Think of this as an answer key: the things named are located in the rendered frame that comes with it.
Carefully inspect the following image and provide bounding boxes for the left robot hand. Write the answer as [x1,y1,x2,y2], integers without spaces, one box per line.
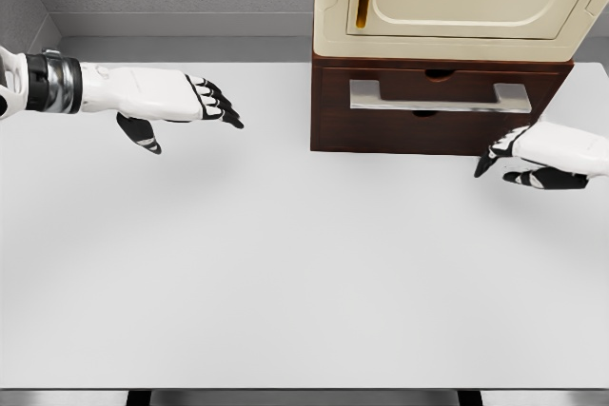
[112,67,246,156]

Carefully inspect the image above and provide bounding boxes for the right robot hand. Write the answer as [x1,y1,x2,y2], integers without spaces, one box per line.
[473,120,609,191]

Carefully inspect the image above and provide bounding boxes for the dark brown wooden drawer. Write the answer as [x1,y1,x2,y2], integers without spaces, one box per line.
[309,50,576,157]

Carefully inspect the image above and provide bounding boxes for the cream cabinet body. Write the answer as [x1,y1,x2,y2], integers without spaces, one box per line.
[311,0,609,64]

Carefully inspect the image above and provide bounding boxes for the silver drawer handle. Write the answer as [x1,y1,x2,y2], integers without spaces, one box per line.
[348,79,534,115]

